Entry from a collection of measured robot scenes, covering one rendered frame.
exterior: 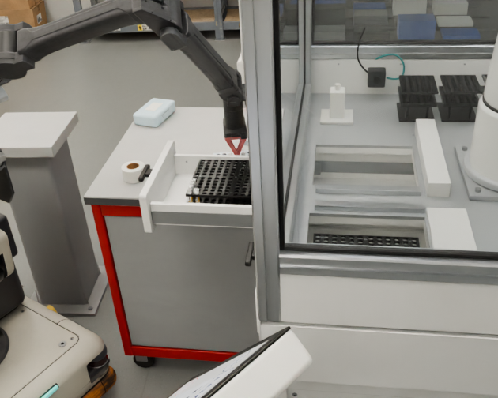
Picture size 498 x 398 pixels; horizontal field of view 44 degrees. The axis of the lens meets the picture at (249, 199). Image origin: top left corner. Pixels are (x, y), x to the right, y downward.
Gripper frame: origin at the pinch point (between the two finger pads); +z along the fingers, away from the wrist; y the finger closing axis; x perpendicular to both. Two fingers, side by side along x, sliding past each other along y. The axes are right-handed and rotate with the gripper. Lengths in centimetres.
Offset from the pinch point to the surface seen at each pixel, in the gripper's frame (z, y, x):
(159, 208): -8.0, -37.9, 20.6
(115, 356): 81, -2, 51
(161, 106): 1.4, 39.9, 24.4
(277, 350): -40, -115, 0
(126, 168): 0.9, -2.5, 33.0
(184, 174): -2.7, -14.6, 15.3
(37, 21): 72, 390, 158
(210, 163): -9.1, -20.7, 7.6
